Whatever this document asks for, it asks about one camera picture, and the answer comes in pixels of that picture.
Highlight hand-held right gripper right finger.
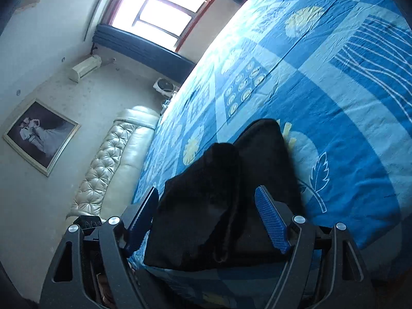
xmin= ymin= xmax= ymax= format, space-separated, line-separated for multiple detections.
xmin=254 ymin=185 xmax=376 ymax=309

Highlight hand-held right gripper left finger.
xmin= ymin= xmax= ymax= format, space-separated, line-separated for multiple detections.
xmin=39 ymin=186 xmax=160 ymax=309

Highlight black pants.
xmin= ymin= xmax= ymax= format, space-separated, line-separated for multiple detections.
xmin=143 ymin=119 xmax=305 ymax=271

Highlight cream tufted leather headboard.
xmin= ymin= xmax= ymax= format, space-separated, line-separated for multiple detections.
xmin=66 ymin=106 xmax=160 ymax=224

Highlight white box fan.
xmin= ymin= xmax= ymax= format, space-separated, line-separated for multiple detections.
xmin=153 ymin=77 xmax=180 ymax=97

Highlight blue patterned bed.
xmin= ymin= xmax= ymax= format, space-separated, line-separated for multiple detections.
xmin=129 ymin=0 xmax=412 ymax=309

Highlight white air conditioner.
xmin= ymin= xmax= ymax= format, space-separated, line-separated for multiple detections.
xmin=68 ymin=55 xmax=102 ymax=82

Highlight blue curtain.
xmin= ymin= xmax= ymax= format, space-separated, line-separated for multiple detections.
xmin=92 ymin=24 xmax=197 ymax=74

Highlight window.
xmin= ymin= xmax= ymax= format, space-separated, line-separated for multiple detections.
xmin=109 ymin=0 xmax=222 ymax=54

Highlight framed wall picture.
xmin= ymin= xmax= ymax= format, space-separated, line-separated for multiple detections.
xmin=3 ymin=98 xmax=81 ymax=177

